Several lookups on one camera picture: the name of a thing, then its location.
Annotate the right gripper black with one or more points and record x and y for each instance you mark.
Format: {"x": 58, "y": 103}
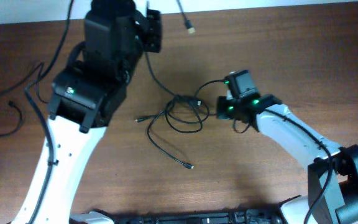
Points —
{"x": 221, "y": 111}

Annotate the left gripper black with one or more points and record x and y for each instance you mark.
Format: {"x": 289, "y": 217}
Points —
{"x": 155, "y": 31}

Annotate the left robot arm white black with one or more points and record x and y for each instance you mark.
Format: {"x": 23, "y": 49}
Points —
{"x": 85, "y": 95}

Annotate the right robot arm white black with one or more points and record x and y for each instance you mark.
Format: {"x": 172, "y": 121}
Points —
{"x": 332, "y": 169}

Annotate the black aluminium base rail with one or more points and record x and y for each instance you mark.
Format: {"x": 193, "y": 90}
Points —
{"x": 270, "y": 214}

